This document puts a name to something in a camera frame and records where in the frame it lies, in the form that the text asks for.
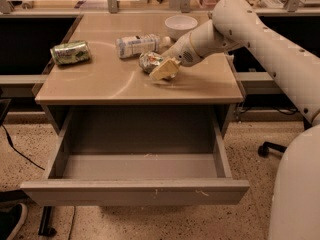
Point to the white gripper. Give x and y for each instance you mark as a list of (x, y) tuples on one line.
[(180, 51)]

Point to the silver 7up can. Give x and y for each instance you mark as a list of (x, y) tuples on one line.
[(151, 61)]

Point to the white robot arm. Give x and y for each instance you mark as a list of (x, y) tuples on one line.
[(295, 210)]

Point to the green soda can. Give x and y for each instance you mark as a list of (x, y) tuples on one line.
[(71, 52)]

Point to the open grey top drawer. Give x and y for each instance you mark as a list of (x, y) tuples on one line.
[(138, 156)]

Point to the white bowl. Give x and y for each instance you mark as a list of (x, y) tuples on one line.
[(179, 25)]

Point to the white plastic bottle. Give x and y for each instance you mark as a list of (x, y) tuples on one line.
[(133, 46)]

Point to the beige top cabinet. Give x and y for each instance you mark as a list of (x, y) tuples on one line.
[(106, 79)]

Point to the black office chair base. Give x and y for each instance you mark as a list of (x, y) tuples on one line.
[(264, 149)]

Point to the black stand foot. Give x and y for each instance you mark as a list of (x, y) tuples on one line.
[(45, 228)]

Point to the black shoe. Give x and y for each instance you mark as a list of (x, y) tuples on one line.
[(12, 221)]

